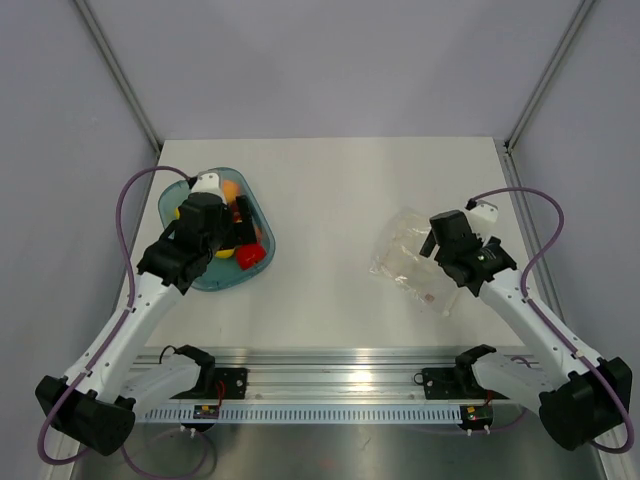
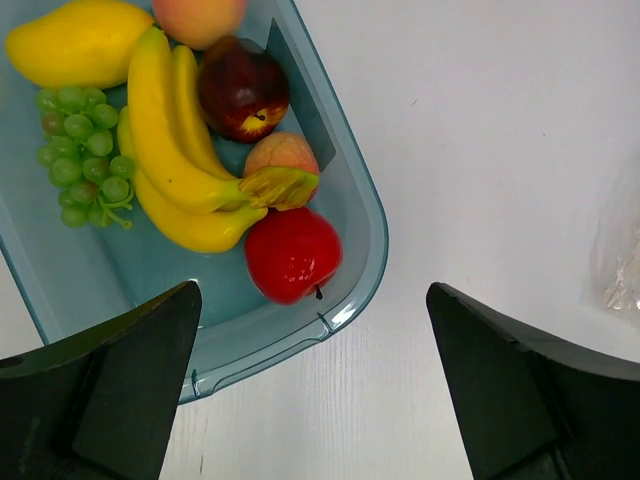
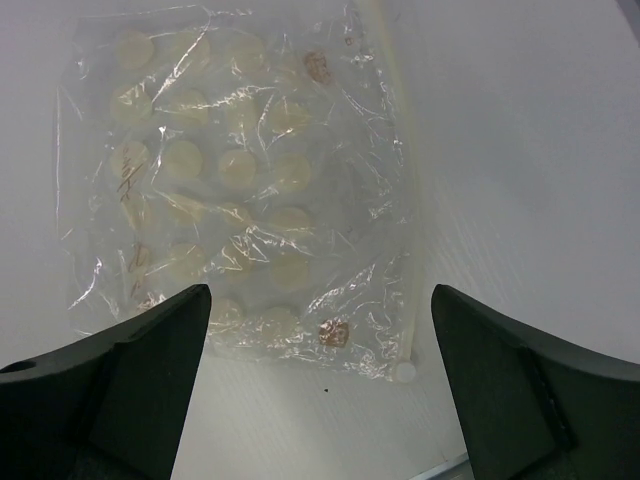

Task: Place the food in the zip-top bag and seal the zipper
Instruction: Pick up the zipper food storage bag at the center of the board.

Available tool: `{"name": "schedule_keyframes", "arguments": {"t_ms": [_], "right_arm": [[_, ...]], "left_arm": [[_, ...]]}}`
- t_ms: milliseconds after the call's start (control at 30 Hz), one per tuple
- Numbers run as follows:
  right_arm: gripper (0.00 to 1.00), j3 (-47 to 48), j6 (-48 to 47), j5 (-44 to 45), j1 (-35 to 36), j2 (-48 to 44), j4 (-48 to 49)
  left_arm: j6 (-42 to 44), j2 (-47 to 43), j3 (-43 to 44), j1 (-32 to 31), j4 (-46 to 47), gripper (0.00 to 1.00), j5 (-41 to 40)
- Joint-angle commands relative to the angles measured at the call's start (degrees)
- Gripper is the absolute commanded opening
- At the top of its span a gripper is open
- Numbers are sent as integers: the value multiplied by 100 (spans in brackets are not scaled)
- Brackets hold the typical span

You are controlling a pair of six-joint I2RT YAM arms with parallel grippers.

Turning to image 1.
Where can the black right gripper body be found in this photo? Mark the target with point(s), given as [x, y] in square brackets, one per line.
[442, 258]

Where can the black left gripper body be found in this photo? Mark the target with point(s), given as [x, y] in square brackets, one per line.
[219, 239]

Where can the red apple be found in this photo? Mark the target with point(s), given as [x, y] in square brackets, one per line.
[249, 255]

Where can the yellow banana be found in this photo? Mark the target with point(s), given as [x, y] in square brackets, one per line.
[225, 253]

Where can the clear zip top bag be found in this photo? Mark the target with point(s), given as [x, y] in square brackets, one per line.
[396, 257]

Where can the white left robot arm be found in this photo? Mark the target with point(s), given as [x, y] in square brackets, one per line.
[93, 402]

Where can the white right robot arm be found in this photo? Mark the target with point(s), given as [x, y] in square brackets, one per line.
[576, 393]

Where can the orange peach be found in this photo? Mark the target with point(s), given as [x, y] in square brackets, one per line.
[231, 190]

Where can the teal plastic tray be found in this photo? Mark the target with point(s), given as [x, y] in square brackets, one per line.
[225, 273]

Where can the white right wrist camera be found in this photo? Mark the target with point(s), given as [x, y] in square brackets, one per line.
[482, 217]

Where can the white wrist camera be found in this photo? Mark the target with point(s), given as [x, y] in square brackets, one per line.
[482, 217]
[207, 182]

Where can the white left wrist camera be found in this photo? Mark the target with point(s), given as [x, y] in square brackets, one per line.
[207, 182]

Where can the aluminium mounting rail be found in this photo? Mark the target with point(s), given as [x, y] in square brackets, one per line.
[354, 375]

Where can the left aluminium frame post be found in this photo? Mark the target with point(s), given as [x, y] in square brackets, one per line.
[117, 73]

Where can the aluminium frame post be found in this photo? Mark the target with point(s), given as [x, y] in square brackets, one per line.
[117, 73]
[551, 68]

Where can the white slotted cable duct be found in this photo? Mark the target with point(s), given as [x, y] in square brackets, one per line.
[303, 414]

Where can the right aluminium frame post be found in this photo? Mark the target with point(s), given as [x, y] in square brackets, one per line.
[551, 68]

